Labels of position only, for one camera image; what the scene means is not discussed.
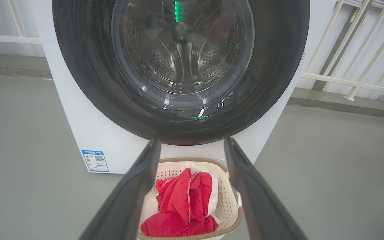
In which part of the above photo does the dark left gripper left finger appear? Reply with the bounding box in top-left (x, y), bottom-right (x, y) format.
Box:
top-left (79, 139), bottom-right (162, 240)

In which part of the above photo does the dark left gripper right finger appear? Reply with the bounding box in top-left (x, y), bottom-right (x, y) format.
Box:
top-left (224, 137), bottom-right (308, 240)

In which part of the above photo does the red garment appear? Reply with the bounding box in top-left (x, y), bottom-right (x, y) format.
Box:
top-left (140, 168), bottom-right (220, 238)

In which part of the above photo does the black round glass door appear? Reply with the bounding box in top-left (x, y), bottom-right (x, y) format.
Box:
top-left (52, 0), bottom-right (311, 146)

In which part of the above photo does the cream plastic laundry basket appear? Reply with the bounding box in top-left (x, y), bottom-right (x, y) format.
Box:
top-left (136, 158), bottom-right (244, 240)

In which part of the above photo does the white front-load washing machine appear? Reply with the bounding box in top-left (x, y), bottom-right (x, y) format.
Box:
top-left (29, 0), bottom-right (337, 174)

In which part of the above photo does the steel washing drum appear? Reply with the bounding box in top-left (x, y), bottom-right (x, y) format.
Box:
top-left (122, 0), bottom-right (246, 95)

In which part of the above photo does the blue energy label sticker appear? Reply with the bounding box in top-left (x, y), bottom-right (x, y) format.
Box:
top-left (81, 150), bottom-right (110, 173)

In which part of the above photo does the white metal railing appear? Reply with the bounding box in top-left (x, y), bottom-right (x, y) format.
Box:
top-left (300, 0), bottom-right (384, 101)
top-left (0, 0), bottom-right (42, 45)

